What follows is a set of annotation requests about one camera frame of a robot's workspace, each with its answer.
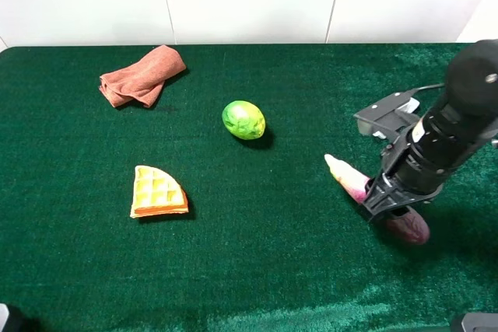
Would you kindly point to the clear plastic case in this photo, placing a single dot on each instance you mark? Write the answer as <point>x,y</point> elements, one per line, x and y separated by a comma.
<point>413,104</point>

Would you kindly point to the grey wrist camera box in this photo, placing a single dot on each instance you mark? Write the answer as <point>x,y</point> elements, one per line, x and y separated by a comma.
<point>383,112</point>

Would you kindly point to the brown folded cloth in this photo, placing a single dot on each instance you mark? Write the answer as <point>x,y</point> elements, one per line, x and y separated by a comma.
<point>142,81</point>

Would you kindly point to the purple eggplant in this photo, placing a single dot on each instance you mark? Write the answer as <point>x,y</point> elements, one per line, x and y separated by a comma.
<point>405,223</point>

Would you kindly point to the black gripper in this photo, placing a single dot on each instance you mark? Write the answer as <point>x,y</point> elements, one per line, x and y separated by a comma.
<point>405,178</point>

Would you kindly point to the yellow waffle wedge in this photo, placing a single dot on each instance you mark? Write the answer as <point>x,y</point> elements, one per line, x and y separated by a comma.
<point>156,192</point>

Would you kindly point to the green velvet table cover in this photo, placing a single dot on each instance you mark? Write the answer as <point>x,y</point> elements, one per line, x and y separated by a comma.
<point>271,242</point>

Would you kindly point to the green round fruit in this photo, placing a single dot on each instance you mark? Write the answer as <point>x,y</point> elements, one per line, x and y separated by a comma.
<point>244,120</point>

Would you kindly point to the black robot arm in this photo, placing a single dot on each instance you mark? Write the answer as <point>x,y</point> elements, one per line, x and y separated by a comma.
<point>423,152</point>

